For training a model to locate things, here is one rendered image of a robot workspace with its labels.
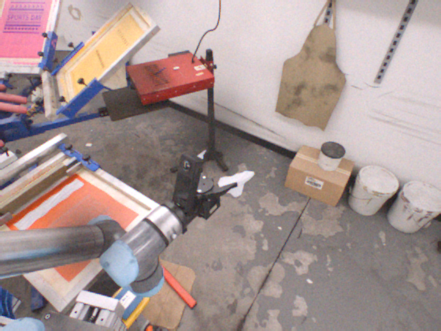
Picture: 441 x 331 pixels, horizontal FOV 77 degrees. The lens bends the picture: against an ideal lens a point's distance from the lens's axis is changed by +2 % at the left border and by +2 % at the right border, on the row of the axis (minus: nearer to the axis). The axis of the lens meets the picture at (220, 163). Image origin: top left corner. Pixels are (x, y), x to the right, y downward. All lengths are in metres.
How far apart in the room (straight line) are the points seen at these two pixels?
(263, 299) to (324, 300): 0.44
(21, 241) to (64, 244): 0.08
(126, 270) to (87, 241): 0.13
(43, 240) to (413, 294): 2.48
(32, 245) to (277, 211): 2.28
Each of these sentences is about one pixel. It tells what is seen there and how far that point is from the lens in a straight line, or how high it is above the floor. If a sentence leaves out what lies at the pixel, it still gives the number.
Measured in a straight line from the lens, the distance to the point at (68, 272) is 1.46.
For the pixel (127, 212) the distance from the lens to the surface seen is 1.52.
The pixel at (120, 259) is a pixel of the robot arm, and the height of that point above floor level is 1.69.
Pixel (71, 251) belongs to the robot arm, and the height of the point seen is 1.66.
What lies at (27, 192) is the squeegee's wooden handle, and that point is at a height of 1.04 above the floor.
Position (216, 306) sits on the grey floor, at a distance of 2.25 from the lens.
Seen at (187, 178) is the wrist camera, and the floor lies 1.73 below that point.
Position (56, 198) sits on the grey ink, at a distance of 1.73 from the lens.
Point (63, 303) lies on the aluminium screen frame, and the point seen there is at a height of 0.99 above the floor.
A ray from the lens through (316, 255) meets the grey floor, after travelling 2.51.
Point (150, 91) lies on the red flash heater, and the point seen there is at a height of 1.10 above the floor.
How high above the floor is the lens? 2.16
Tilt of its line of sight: 46 degrees down
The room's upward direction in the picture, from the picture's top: straight up
